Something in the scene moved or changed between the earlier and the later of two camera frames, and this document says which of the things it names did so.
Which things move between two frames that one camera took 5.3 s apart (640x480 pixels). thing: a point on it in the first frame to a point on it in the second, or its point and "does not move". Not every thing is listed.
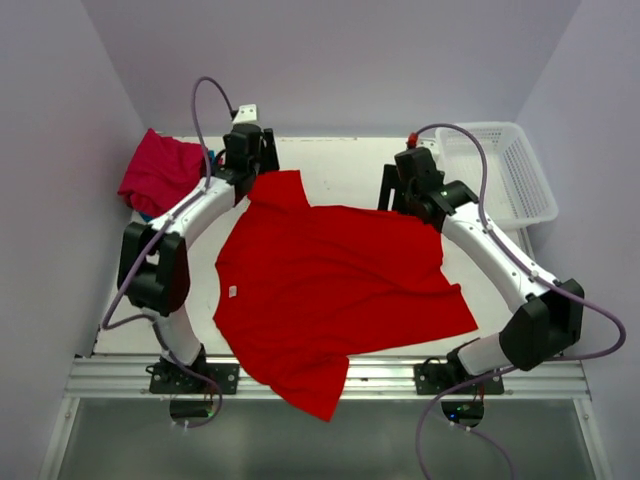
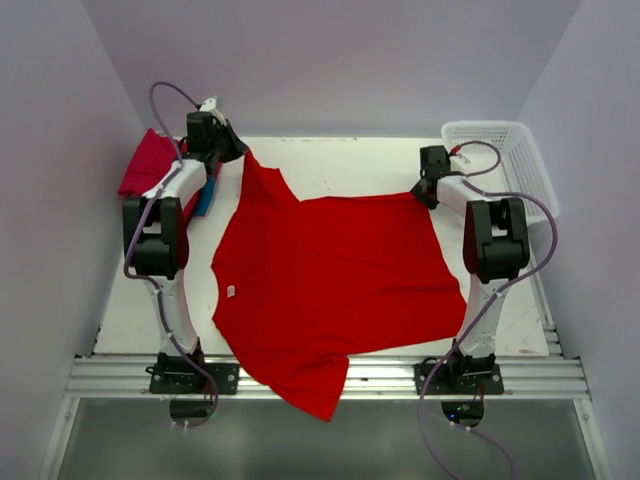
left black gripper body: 268,151 to 228,144
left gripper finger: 269,161 to 236,146
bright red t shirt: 301,288 does not move
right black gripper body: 388,187 to 425,189
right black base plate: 436,378 does not move
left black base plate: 171,378 does not move
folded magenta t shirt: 161,172 does not move
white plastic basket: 517,192 does not move
